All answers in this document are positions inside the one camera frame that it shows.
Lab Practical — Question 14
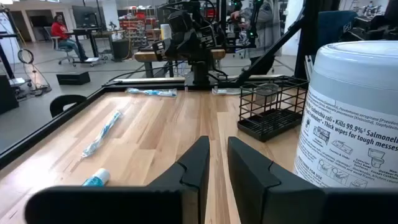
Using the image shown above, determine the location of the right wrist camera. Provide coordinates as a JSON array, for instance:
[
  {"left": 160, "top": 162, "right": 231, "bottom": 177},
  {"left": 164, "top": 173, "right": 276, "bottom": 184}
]
[{"left": 167, "top": 11, "right": 194, "bottom": 34}]

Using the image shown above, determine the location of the white canister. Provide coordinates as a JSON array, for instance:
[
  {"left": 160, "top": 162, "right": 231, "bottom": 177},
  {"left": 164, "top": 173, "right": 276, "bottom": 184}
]
[{"left": 160, "top": 23, "right": 172, "bottom": 40}]

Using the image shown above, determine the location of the grey translucent cup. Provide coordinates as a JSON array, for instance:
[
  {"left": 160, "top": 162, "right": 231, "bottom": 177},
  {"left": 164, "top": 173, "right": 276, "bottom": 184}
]
[{"left": 252, "top": 83, "right": 280, "bottom": 107}]

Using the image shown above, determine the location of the grey office chair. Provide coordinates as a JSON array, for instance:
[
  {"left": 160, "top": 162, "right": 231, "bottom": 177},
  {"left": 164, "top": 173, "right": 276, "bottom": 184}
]
[{"left": 43, "top": 26, "right": 77, "bottom": 67}]

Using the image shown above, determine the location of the black coiled cable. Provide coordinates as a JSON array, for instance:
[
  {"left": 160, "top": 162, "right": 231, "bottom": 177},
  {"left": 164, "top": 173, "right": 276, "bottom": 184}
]
[{"left": 17, "top": 48, "right": 53, "bottom": 96}]

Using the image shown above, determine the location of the red parts shelving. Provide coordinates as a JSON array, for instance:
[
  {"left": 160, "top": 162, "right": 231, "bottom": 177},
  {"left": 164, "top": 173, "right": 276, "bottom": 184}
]
[{"left": 119, "top": 11, "right": 159, "bottom": 47}]

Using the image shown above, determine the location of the blue mouthwash bottle white cap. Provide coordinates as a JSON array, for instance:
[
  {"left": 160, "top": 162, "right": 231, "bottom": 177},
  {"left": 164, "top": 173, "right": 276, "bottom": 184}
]
[{"left": 81, "top": 167, "right": 111, "bottom": 187}]

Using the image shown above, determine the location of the black curved clamp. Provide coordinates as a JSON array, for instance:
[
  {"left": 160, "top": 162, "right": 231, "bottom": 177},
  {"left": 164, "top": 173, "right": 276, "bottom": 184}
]
[{"left": 49, "top": 94, "right": 88, "bottom": 119}]

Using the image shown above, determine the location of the person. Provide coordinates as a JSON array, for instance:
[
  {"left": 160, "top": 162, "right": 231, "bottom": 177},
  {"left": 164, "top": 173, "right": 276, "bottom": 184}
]
[
  {"left": 50, "top": 14, "right": 90, "bottom": 62},
  {"left": 230, "top": 0, "right": 282, "bottom": 75}
]

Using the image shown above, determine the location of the black computer monitor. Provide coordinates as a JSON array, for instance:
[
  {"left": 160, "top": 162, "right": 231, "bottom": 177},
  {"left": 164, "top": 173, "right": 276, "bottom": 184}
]
[{"left": 72, "top": 4, "right": 100, "bottom": 29}]

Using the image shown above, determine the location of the black floor cabinet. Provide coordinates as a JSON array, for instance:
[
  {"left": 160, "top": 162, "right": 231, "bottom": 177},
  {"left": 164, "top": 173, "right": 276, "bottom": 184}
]
[{"left": 0, "top": 74, "right": 20, "bottom": 115}]

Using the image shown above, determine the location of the black waste bin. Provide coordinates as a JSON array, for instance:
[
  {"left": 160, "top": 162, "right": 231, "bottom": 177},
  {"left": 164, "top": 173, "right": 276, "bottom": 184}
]
[{"left": 111, "top": 39, "right": 131, "bottom": 62}]

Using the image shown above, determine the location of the wooden workbench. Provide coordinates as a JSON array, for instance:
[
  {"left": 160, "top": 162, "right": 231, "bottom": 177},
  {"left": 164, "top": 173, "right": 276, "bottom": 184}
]
[{"left": 134, "top": 49, "right": 226, "bottom": 78}]

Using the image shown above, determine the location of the silver frame bracket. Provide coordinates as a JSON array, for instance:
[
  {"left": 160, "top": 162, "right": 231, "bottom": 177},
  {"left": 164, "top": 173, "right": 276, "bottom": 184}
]
[{"left": 303, "top": 55, "right": 314, "bottom": 82}]

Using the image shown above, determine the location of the blue office chair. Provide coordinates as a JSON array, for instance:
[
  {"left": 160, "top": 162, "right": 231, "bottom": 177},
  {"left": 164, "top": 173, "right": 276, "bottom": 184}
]
[{"left": 317, "top": 10, "right": 359, "bottom": 58}]

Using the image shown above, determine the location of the disinfecting wipes canister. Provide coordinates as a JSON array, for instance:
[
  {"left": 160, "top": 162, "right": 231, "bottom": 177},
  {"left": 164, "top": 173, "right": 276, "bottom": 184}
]
[{"left": 293, "top": 40, "right": 398, "bottom": 189}]

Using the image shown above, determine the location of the black wire caddy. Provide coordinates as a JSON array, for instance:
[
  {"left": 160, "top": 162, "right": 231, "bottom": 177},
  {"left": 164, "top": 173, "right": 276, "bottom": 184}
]
[{"left": 236, "top": 75, "right": 310, "bottom": 143}]

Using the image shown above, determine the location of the black desk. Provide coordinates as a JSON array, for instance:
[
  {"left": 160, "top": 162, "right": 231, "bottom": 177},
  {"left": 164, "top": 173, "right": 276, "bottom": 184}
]
[{"left": 63, "top": 27, "right": 127, "bottom": 67}]

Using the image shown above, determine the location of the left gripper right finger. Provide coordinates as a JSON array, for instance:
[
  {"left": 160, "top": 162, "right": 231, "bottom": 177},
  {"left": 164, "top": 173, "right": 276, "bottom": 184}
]
[{"left": 227, "top": 136, "right": 398, "bottom": 224}]

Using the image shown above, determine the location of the blue toothbrush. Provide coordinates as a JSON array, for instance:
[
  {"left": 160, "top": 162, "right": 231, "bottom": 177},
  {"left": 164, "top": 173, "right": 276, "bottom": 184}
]
[
  {"left": 81, "top": 109, "right": 123, "bottom": 159},
  {"left": 125, "top": 87, "right": 178, "bottom": 98}
]

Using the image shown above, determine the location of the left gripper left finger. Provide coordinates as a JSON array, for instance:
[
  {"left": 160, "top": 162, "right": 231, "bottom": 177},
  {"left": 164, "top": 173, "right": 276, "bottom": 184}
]
[{"left": 24, "top": 135, "right": 211, "bottom": 224}]

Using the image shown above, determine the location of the black floor box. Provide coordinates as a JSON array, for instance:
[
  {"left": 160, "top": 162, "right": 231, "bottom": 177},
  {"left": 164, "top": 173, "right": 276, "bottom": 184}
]
[{"left": 56, "top": 71, "right": 91, "bottom": 86}]

